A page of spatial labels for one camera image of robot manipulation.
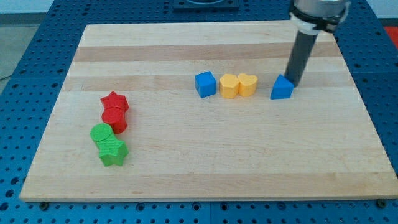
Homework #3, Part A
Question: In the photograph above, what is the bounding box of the yellow heart block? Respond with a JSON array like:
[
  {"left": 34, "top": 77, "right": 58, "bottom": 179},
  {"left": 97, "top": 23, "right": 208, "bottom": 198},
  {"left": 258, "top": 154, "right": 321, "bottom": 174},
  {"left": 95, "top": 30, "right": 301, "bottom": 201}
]
[{"left": 238, "top": 73, "right": 258, "bottom": 97}]

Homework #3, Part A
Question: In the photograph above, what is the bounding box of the yellow hexagon block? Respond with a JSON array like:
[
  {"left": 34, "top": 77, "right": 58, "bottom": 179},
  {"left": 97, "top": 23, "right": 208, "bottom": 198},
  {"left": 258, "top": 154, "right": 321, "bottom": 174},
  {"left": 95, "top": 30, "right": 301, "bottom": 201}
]
[{"left": 219, "top": 73, "right": 239, "bottom": 99}]

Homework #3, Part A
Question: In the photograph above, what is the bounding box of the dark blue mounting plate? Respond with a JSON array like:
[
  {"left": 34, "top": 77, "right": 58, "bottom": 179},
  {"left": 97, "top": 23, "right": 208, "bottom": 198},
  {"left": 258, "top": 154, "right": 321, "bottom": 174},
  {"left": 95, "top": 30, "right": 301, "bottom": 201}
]
[{"left": 171, "top": 0, "right": 239, "bottom": 11}]

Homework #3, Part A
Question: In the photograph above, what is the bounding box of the blue cube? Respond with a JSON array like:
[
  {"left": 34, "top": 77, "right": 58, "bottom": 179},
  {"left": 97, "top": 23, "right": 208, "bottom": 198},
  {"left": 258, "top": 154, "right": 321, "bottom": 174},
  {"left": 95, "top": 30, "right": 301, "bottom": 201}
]
[{"left": 195, "top": 71, "right": 216, "bottom": 98}]

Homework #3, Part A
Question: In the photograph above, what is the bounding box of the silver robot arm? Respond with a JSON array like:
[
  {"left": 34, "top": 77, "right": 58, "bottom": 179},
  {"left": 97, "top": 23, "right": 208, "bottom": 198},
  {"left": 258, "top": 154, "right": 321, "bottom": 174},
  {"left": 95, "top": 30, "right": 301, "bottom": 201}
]
[{"left": 284, "top": 0, "right": 351, "bottom": 87}]

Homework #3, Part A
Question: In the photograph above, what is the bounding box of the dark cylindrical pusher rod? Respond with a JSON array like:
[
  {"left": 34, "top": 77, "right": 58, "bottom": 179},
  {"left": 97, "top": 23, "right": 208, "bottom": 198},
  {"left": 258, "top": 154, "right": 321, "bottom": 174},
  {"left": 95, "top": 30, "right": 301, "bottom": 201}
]
[{"left": 284, "top": 31, "right": 318, "bottom": 87}]

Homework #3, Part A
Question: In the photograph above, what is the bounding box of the red star block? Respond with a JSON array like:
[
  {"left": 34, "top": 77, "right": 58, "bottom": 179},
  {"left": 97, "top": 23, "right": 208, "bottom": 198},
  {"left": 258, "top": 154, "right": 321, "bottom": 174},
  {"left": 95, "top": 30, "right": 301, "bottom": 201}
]
[{"left": 100, "top": 91, "right": 129, "bottom": 112}]

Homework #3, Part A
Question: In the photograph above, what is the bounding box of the red cylinder block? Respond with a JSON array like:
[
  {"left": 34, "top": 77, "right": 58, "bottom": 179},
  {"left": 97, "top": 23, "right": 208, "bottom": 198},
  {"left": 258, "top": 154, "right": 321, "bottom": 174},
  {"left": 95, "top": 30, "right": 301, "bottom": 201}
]
[{"left": 101, "top": 107, "right": 127, "bottom": 134}]

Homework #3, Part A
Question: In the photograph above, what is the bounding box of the wooden board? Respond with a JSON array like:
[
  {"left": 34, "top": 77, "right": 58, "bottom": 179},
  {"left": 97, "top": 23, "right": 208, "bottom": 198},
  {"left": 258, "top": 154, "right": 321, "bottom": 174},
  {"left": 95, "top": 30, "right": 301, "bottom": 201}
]
[{"left": 20, "top": 21, "right": 397, "bottom": 202}]

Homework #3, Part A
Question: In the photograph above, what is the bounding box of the blue triangle block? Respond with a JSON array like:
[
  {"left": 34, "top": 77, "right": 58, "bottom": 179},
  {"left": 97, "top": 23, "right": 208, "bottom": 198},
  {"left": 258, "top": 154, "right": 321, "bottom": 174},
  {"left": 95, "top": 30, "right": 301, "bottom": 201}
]
[{"left": 270, "top": 75, "right": 294, "bottom": 100}]

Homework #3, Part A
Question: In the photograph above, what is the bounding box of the green cylinder block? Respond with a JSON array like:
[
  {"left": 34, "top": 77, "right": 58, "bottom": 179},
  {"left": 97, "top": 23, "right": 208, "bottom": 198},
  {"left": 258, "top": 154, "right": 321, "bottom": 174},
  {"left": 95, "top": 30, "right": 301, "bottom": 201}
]
[{"left": 90, "top": 123, "right": 113, "bottom": 149}]

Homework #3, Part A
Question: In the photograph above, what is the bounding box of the green star block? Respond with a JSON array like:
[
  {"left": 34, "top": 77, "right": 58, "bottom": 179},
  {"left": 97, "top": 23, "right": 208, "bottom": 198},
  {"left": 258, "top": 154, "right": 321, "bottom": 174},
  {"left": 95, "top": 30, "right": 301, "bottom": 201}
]
[{"left": 96, "top": 136, "right": 129, "bottom": 166}]

